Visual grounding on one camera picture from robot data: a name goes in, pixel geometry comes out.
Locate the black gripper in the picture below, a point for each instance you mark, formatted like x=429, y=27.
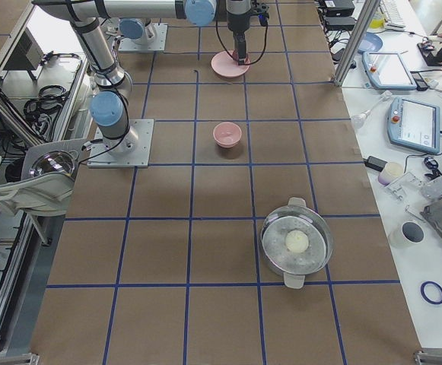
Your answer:
x=238, y=23

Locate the pink plate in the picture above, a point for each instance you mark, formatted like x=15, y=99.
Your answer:
x=223, y=65

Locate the pink bowl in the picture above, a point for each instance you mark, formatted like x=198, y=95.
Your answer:
x=227, y=134

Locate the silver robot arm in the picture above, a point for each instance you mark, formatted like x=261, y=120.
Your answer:
x=139, y=30
x=84, y=18

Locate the blue plate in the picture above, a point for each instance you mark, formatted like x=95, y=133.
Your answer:
x=371, y=42

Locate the steel bowl on chair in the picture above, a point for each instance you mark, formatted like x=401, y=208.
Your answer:
x=53, y=161

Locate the light bulb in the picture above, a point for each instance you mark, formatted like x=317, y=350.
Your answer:
x=358, y=120

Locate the blue teach pendant far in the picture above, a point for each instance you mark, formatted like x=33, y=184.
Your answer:
x=387, y=71

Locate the blue teach pendant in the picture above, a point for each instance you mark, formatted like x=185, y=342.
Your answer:
x=387, y=71
x=415, y=125

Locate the black power adapter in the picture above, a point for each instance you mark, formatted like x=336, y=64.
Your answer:
x=374, y=163

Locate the blue teach pendant near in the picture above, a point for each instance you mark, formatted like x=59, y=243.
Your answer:
x=415, y=125

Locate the purple white cup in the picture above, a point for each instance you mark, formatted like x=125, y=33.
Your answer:
x=390, y=172

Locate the steel steamer pot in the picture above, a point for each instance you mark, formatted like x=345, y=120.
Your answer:
x=294, y=267

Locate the white steamed bun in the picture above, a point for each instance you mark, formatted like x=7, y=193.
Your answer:
x=296, y=241

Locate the white mug dark inside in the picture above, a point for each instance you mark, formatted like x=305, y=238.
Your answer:
x=406, y=235

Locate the aluminium frame post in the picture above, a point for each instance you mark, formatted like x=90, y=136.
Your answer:
x=363, y=21

